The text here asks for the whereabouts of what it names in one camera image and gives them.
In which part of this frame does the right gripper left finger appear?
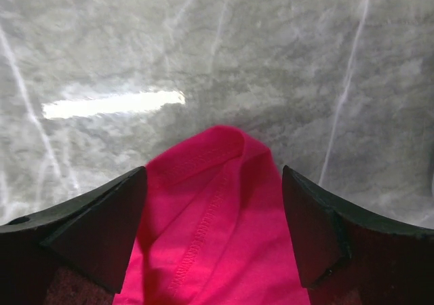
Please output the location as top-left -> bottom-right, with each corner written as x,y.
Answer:
1,167 -> 147,304

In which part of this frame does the magenta pink t-shirt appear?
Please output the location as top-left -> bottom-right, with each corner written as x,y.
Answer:
114,125 -> 309,304

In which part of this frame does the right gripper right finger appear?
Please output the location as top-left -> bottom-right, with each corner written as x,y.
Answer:
282,167 -> 433,305

